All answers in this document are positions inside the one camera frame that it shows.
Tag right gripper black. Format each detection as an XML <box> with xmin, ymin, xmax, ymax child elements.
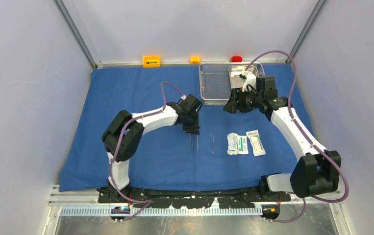
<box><xmin>224</xmin><ymin>87</ymin><xmax>263</xmax><ymax>114</ymax></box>

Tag wire mesh steel tray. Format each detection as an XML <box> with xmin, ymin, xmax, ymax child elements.
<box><xmin>199</xmin><ymin>63</ymin><xmax>248</xmax><ymax>106</ymax></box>

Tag steel forceps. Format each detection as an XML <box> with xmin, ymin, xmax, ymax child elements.
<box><xmin>190</xmin><ymin>134</ymin><xmax>194</xmax><ymax>153</ymax></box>

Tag white gauze roll packet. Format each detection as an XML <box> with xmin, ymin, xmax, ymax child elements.
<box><xmin>227</xmin><ymin>133</ymin><xmax>238</xmax><ymax>155</ymax></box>

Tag pointed steel tweezers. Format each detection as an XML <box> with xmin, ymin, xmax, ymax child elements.
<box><xmin>210</xmin><ymin>134</ymin><xmax>215</xmax><ymax>153</ymax></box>

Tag green white sterile packet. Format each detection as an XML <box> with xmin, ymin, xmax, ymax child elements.
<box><xmin>237</xmin><ymin>136</ymin><xmax>249</xmax><ymax>155</ymax></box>

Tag blue surgical wrap cloth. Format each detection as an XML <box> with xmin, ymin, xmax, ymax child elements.
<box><xmin>59</xmin><ymin>66</ymin><xmax>297</xmax><ymax>191</ymax></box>

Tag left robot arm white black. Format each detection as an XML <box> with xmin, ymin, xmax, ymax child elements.
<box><xmin>101</xmin><ymin>94</ymin><xmax>202</xmax><ymax>203</ymax></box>

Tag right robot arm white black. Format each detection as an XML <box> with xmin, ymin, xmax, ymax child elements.
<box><xmin>223</xmin><ymin>73</ymin><xmax>341</xmax><ymax>201</ymax></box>

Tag red toy block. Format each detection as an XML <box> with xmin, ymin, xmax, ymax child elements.
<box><xmin>230</xmin><ymin>56</ymin><xmax>243</xmax><ymax>63</ymax></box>

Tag small orange toy block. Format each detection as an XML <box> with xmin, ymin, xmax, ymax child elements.
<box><xmin>189</xmin><ymin>56</ymin><xmax>201</xmax><ymax>64</ymax></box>

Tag yellow toy block large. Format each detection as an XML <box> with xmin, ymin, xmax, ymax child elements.
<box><xmin>142</xmin><ymin>55</ymin><xmax>161</xmax><ymax>68</ymax></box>

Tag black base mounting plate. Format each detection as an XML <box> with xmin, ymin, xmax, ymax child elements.
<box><xmin>97</xmin><ymin>186</ymin><xmax>291</xmax><ymax>209</ymax></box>

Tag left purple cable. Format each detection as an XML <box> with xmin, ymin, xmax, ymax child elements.
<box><xmin>108</xmin><ymin>81</ymin><xmax>187</xmax><ymax>222</ymax></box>

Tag purple cable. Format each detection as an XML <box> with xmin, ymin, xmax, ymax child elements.
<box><xmin>243</xmin><ymin>50</ymin><xmax>350</xmax><ymax>224</ymax></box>
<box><xmin>108</xmin><ymin>81</ymin><xmax>187</xmax><ymax>222</ymax></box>

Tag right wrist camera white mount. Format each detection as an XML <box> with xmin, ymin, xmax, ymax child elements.
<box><xmin>239</xmin><ymin>70</ymin><xmax>257</xmax><ymax>92</ymax></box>

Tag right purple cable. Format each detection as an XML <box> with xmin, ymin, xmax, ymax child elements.
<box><xmin>243</xmin><ymin>50</ymin><xmax>350</xmax><ymax>224</ymax></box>

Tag aluminium frame rail right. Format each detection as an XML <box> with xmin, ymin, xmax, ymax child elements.
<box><xmin>289</xmin><ymin>0</ymin><xmax>328</xmax><ymax>59</ymax></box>

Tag aluminium front rail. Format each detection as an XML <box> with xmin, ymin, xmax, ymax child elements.
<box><xmin>48</xmin><ymin>185</ymin><xmax>344</xmax><ymax>219</ymax></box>

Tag aluminium frame post left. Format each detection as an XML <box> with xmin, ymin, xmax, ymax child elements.
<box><xmin>53</xmin><ymin>0</ymin><xmax>99</xmax><ymax>70</ymax></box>

